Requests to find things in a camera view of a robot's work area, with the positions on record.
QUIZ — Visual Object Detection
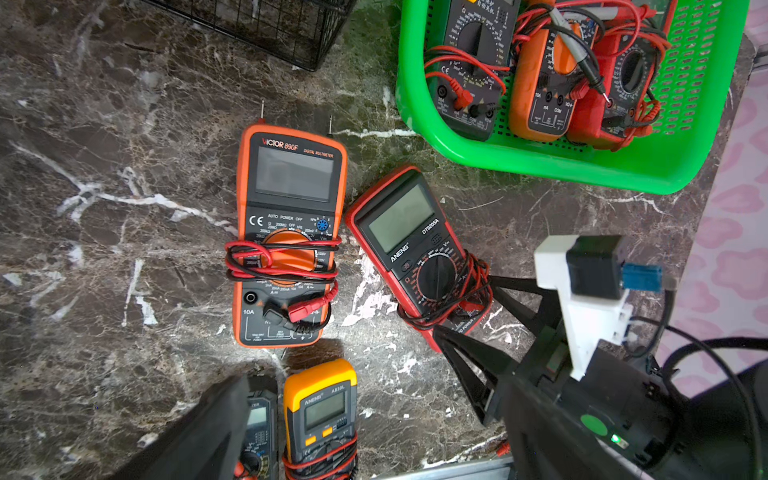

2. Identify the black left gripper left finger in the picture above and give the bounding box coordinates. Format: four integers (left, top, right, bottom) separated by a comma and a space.
111, 375, 250, 479

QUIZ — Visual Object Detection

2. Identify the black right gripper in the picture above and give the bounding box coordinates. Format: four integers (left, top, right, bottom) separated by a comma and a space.
433, 275, 690, 468

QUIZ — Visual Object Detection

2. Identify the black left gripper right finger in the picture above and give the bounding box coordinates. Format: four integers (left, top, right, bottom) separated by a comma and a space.
501, 375, 633, 479

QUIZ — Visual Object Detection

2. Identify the red Aneng large multimeter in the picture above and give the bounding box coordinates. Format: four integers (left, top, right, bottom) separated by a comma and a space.
345, 165, 493, 352

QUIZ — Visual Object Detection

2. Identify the orange victor multimeter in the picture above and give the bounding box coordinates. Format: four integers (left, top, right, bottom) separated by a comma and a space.
508, 1, 604, 142
225, 120, 348, 349

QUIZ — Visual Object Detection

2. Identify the large green XLUE multimeter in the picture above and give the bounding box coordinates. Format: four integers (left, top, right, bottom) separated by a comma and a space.
424, 0, 521, 141

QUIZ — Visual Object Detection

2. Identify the small red multimeter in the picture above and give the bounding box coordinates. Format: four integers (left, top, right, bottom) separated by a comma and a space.
566, 1, 678, 151

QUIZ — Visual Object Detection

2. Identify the small black multimeter left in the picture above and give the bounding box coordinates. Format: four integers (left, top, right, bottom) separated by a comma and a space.
233, 376, 279, 480

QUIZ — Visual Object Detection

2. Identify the yellow Aneng multimeter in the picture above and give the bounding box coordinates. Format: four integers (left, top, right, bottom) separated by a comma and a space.
282, 359, 358, 480

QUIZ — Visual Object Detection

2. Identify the green plastic basket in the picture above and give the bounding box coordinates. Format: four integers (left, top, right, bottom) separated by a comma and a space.
395, 1, 750, 195

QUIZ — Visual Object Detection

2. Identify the black wire basket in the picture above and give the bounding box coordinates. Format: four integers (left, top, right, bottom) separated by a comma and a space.
149, 0, 356, 72

